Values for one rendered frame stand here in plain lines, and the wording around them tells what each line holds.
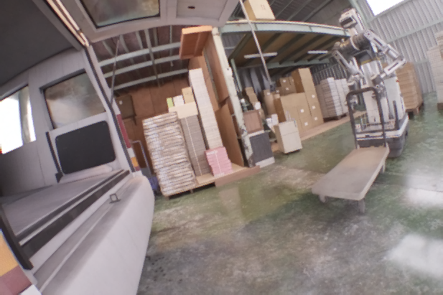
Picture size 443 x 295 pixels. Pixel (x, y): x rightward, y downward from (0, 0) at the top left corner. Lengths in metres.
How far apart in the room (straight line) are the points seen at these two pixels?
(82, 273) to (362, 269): 1.00
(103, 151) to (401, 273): 2.00
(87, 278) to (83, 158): 1.31
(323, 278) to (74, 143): 1.91
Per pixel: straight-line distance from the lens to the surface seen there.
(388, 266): 1.00
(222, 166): 2.58
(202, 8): 1.63
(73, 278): 0.49
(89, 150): 1.67
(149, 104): 6.79
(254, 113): 2.79
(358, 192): 1.17
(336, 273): 0.97
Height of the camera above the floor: 0.76
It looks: 1 degrees down
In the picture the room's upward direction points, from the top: 15 degrees counter-clockwise
